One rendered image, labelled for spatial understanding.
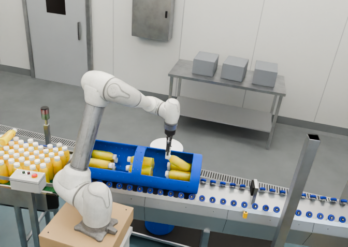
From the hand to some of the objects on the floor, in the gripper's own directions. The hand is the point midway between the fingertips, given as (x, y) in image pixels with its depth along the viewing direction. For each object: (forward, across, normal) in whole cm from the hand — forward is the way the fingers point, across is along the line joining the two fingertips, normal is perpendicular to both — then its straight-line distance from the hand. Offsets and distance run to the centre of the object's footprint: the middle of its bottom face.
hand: (168, 153), depth 235 cm
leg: (+124, -7, -36) cm, 129 cm away
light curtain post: (+124, -33, -80) cm, 151 cm away
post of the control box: (+124, -29, +90) cm, 155 cm away
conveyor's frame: (+124, 0, +155) cm, 199 cm away
